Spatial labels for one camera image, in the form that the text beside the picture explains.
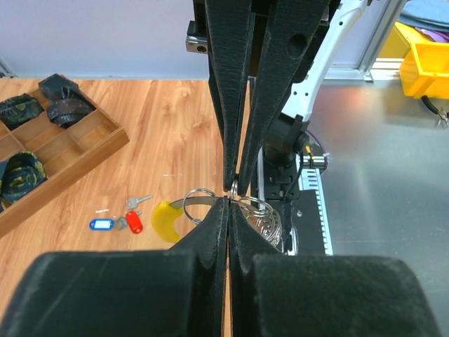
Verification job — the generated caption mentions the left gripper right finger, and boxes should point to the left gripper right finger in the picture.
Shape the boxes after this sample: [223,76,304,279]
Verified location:
[228,205,441,336]

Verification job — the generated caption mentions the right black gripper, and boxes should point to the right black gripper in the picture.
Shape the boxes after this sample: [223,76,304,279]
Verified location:
[186,0,342,196]

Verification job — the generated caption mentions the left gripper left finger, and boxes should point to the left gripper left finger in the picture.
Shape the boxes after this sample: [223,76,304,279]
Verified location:
[1,197,228,336]

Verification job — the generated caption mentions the red tagged key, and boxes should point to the red tagged key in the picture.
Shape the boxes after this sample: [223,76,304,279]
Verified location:
[126,211,143,234]

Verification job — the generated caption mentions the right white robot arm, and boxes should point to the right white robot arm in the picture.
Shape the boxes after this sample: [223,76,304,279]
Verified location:
[186,1,370,196]

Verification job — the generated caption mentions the plain silver key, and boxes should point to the plain silver key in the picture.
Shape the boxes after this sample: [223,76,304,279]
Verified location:
[126,194,152,210]

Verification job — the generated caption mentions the yellow storage bin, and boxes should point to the yellow storage bin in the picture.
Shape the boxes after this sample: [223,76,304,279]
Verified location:
[399,42,449,100]

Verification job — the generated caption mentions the blue cloth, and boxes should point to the blue cloth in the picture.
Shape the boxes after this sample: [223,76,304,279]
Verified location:
[398,0,448,32]

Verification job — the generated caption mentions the purple cloth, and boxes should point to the purple cloth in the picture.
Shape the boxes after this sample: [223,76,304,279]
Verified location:
[416,27,449,43]

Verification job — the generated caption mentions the wooden compartment tray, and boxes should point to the wooden compartment tray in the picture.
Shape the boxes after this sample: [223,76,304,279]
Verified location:
[1,84,129,236]

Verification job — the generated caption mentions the rolled dark tie front-left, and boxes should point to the rolled dark tie front-left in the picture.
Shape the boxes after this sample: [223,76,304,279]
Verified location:
[1,151,48,212]

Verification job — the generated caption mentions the rolled dark tie right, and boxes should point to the rolled dark tie right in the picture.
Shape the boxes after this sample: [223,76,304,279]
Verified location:
[39,74,96,129]

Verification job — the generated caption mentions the rolled dark tie top-right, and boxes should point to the rolled dark tie top-right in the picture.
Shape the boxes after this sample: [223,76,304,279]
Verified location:
[1,93,43,130]

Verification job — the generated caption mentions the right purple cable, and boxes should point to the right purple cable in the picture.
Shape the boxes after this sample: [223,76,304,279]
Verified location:
[304,129,333,166]

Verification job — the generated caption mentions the black handled pliers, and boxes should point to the black handled pliers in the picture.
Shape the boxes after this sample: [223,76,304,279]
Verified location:
[421,95,448,128]

